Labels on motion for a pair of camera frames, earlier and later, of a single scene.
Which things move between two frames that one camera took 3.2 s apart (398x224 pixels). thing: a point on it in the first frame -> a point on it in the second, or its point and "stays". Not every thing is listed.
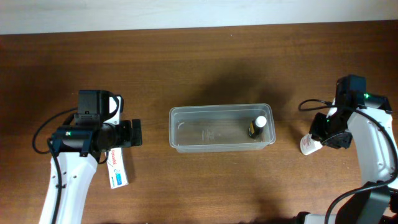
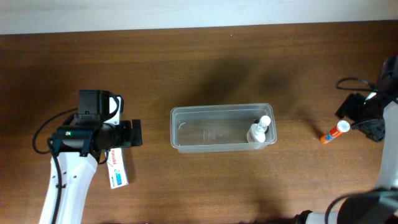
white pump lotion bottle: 308,145 -> 256,132
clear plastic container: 199,129 stays
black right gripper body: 331,130 -> 365,114
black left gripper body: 120,135 stays
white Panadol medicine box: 117,168 stays
